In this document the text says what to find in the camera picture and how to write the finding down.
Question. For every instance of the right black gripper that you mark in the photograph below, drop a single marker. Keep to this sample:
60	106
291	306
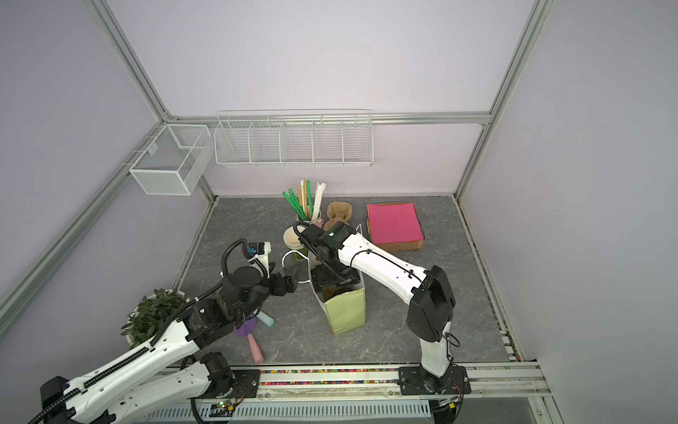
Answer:
320	278

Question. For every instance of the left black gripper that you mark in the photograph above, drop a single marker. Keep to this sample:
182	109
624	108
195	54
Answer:
282	289

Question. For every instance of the painted paper gift bag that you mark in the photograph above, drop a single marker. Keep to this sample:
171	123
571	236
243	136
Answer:
344	304

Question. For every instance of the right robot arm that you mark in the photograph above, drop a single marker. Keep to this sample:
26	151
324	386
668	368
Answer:
342	256

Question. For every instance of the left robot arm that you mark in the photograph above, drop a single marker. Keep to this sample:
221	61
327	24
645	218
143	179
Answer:
162	369

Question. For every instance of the stack of green paper cups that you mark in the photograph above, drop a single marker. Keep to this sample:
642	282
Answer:
291	240

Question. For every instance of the pink utensil holder cup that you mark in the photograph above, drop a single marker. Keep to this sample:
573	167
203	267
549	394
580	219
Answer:
315	219

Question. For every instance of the cardboard cup carrier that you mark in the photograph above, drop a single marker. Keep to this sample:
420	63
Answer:
338	212

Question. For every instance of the teal toy shovel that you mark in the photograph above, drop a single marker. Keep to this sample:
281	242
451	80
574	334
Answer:
266	319

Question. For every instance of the purple pink toy shovel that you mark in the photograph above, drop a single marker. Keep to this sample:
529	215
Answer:
247	330

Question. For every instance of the white wrapped straws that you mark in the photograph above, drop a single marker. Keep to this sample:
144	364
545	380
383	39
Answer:
319	192

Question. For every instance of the green stirrer sticks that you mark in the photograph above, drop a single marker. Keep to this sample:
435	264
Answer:
292	199

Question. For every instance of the pink napkin stack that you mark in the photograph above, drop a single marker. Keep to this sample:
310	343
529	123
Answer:
394	222

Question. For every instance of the potted green plant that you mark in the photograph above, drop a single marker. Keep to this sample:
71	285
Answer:
150	314

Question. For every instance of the wide white wire basket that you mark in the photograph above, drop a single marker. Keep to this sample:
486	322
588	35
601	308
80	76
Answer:
294	138

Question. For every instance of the small white wire basket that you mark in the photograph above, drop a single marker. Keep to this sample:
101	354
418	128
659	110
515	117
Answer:
174	160

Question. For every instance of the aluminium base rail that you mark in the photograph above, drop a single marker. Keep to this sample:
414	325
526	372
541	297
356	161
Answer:
322	384

